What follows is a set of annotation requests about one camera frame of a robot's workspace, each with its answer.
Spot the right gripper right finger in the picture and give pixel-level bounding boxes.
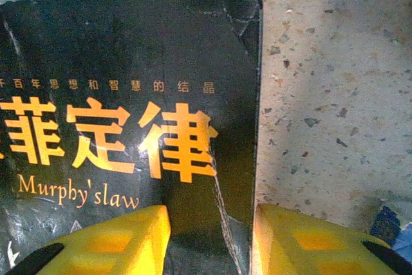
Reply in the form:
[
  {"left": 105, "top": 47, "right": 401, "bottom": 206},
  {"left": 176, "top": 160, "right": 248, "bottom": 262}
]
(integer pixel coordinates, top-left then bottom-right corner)
[{"left": 252, "top": 204, "right": 412, "bottom": 275}]

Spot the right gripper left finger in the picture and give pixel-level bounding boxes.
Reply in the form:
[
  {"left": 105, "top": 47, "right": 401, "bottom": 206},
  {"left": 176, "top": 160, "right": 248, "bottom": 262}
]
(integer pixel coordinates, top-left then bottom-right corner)
[{"left": 6, "top": 204, "right": 171, "bottom": 275}]

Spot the Animal Farm book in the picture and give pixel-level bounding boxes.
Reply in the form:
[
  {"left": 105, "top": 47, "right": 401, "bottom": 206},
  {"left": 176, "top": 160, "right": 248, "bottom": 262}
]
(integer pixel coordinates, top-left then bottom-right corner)
[{"left": 369, "top": 205, "right": 412, "bottom": 258}]

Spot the black book orange title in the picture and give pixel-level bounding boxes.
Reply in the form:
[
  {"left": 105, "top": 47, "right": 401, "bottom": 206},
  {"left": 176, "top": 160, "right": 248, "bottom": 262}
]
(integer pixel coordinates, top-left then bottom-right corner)
[{"left": 0, "top": 0, "right": 264, "bottom": 275}]

